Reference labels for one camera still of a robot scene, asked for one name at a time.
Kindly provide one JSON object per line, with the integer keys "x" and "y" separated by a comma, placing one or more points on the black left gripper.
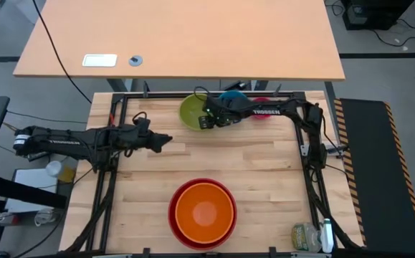
{"x": 139, "y": 138}

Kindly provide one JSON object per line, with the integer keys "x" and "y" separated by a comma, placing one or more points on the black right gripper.
{"x": 225, "y": 113}

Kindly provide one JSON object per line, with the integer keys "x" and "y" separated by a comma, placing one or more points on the green bowl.
{"x": 189, "y": 113}

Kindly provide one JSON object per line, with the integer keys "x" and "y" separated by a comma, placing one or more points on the blue bowl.
{"x": 230, "y": 94}

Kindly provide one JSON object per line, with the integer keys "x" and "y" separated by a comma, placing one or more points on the pink bowl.
{"x": 261, "y": 101}

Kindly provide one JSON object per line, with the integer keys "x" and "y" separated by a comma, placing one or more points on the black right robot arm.
{"x": 293, "y": 107}

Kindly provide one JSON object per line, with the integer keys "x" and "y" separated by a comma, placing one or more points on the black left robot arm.
{"x": 67, "y": 141}

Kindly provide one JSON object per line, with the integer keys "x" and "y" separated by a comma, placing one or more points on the black clamp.
{"x": 146, "y": 89}
{"x": 272, "y": 252}
{"x": 277, "y": 90}
{"x": 146, "y": 252}

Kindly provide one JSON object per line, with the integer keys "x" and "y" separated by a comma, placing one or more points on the red bowl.
{"x": 172, "y": 224}

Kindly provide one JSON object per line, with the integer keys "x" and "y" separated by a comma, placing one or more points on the orange bowl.
{"x": 204, "y": 213}

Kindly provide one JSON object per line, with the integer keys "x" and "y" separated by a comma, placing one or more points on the grey desk grommet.
{"x": 135, "y": 61}

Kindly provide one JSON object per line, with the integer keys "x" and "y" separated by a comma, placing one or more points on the beige wooden desk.
{"x": 193, "y": 36}

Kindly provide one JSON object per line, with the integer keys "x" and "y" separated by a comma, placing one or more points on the white flat device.
{"x": 99, "y": 60}

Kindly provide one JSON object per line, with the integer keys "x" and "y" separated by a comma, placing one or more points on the plastic bottle with yellow liquid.
{"x": 58, "y": 170}

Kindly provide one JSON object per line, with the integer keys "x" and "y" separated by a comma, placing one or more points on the black power adapter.
{"x": 37, "y": 156}

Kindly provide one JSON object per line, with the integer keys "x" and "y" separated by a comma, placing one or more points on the white box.
{"x": 31, "y": 179}

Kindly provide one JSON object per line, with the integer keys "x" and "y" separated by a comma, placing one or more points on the clear bottle with green label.
{"x": 304, "y": 237}

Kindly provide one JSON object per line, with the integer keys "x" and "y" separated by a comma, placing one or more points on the white spray bottle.
{"x": 327, "y": 236}

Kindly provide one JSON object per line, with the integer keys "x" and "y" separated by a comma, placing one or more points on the black mat with hazard stripes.
{"x": 372, "y": 179}

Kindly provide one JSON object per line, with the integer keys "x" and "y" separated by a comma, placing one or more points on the black computer case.
{"x": 372, "y": 12}

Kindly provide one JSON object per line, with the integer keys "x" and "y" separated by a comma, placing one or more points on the black aluminium frame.
{"x": 157, "y": 95}

